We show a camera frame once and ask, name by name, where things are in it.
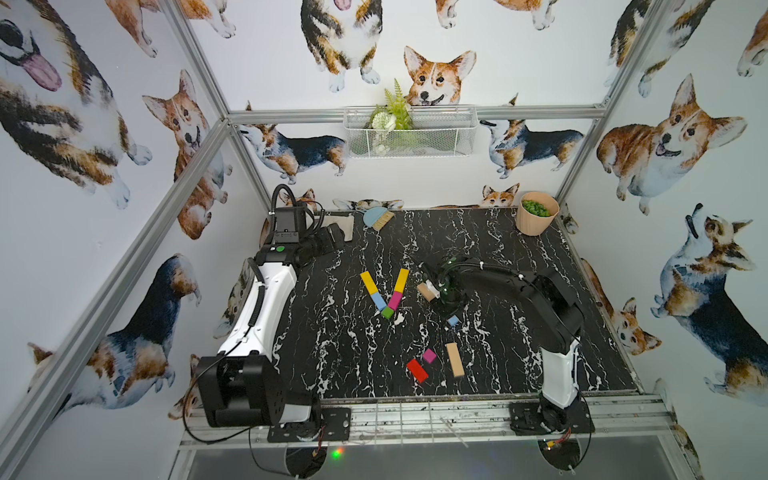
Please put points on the long natural wood block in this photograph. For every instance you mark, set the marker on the long natural wood block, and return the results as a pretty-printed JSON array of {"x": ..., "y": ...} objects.
[{"x": 426, "y": 291}]

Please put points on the pink pot with greens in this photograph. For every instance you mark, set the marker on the pink pot with greens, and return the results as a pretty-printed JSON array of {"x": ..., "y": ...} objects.
[{"x": 536, "y": 213}]

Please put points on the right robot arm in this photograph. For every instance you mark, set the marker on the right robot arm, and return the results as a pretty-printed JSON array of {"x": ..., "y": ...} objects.
[{"x": 544, "y": 298}]

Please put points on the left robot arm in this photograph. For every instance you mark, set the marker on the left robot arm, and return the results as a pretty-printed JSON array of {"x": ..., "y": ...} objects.
[{"x": 240, "y": 386}]

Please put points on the small magenta block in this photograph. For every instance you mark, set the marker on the small magenta block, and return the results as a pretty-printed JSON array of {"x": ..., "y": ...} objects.
[{"x": 429, "y": 355}]

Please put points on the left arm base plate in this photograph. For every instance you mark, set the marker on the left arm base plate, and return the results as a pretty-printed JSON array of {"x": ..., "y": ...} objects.
[{"x": 327, "y": 424}]

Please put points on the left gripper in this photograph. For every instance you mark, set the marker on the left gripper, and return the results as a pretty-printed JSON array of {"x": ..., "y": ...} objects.
[{"x": 327, "y": 241}]

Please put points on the red block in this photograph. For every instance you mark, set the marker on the red block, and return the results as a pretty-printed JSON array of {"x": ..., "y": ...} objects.
[{"x": 416, "y": 369}]

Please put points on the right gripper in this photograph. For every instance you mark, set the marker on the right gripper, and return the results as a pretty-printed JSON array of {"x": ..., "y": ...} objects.
[{"x": 458, "y": 305}]

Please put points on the green fern plant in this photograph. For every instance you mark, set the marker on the green fern plant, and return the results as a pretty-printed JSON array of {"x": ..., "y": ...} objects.
[{"x": 388, "y": 123}]

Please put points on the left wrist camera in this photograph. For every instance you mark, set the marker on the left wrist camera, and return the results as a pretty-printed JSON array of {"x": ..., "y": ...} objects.
[{"x": 288, "y": 224}]

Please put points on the short yellow block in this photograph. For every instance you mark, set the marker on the short yellow block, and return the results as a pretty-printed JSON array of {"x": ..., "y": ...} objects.
[{"x": 369, "y": 283}]

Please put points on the small light blue block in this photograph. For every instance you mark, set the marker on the small light blue block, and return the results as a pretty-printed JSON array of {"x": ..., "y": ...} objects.
[{"x": 379, "y": 301}]

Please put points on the beige work glove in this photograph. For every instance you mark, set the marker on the beige work glove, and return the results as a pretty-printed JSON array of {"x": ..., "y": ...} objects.
[{"x": 345, "y": 223}]

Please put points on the white wire basket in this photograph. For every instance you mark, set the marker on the white wire basket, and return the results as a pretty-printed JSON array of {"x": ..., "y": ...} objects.
[{"x": 437, "y": 132}]

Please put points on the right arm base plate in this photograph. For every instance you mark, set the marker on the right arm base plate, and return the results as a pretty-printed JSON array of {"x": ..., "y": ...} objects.
[{"x": 542, "y": 417}]

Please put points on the magenta rectangular block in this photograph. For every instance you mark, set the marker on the magenta rectangular block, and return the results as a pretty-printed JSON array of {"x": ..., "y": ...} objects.
[{"x": 395, "y": 300}]

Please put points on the long yellow block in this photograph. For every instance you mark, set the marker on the long yellow block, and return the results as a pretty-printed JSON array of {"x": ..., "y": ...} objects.
[{"x": 401, "y": 280}]

